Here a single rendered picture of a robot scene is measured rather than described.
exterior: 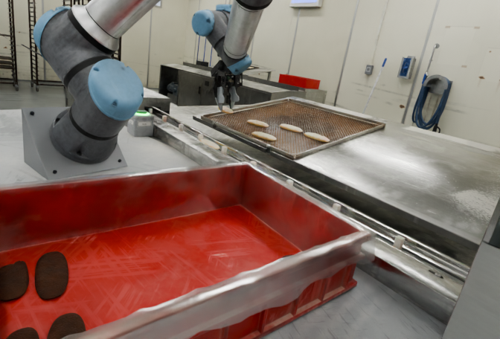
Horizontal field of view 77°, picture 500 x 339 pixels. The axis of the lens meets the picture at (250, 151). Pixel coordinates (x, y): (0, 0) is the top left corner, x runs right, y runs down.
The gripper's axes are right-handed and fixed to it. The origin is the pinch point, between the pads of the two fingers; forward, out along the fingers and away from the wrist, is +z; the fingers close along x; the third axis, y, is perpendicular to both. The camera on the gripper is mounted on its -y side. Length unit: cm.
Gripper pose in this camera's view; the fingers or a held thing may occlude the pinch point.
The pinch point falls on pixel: (225, 105)
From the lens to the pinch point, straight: 122.7
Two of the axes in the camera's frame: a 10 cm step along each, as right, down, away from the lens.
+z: -0.2, 9.2, 3.9
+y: 5.0, 3.4, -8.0
